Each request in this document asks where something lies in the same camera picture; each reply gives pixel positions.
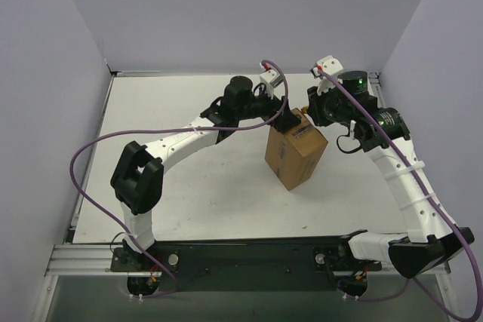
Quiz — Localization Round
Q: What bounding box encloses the brown cardboard express box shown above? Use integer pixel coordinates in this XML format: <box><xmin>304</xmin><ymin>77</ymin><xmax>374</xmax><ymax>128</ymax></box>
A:
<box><xmin>265</xmin><ymin>109</ymin><xmax>328</xmax><ymax>191</ymax></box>

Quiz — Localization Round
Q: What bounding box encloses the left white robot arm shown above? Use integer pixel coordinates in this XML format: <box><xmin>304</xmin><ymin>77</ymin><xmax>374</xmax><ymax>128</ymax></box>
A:
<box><xmin>110</xmin><ymin>69</ymin><xmax>300</xmax><ymax>271</ymax></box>

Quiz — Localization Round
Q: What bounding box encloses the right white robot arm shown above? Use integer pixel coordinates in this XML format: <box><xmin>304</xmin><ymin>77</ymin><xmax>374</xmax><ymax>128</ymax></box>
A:
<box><xmin>307</xmin><ymin>66</ymin><xmax>475</xmax><ymax>278</ymax></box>

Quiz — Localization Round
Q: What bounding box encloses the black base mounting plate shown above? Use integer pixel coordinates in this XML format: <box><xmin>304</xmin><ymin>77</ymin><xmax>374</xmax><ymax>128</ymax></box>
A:
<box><xmin>110</xmin><ymin>236</ymin><xmax>382</xmax><ymax>296</ymax></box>

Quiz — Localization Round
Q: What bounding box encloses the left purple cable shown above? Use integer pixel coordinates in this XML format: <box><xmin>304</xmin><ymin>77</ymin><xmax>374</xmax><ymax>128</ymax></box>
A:
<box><xmin>69</xmin><ymin>60</ymin><xmax>291</xmax><ymax>296</ymax></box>

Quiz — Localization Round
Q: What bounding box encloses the purple cable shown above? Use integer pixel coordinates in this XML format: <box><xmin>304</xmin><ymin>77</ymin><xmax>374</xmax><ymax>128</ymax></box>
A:
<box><xmin>69</xmin><ymin>60</ymin><xmax>291</xmax><ymax>296</ymax></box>
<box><xmin>316</xmin><ymin>67</ymin><xmax>483</xmax><ymax>319</ymax></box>

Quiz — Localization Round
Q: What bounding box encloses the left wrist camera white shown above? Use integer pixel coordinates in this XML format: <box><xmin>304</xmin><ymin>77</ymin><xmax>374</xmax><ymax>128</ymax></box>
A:
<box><xmin>259</xmin><ymin>69</ymin><xmax>282</xmax><ymax>99</ymax></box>

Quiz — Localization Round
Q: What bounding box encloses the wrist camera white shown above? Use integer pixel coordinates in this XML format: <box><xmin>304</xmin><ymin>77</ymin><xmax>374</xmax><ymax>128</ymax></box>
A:
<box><xmin>310</xmin><ymin>55</ymin><xmax>344</xmax><ymax>96</ymax></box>
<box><xmin>259</xmin><ymin>69</ymin><xmax>282</xmax><ymax>99</ymax></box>

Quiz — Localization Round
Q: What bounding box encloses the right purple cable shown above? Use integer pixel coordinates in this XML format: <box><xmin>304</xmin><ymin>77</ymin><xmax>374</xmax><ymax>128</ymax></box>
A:
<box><xmin>316</xmin><ymin>67</ymin><xmax>483</xmax><ymax>319</ymax></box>

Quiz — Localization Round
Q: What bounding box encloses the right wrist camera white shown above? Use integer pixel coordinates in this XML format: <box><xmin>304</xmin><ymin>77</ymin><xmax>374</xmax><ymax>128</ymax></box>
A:
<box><xmin>310</xmin><ymin>55</ymin><xmax>344</xmax><ymax>96</ymax></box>

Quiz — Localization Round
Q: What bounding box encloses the aluminium front rail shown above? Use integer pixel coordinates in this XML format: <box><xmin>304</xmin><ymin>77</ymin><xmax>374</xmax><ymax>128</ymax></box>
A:
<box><xmin>46</xmin><ymin>235</ymin><xmax>450</xmax><ymax>277</ymax></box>

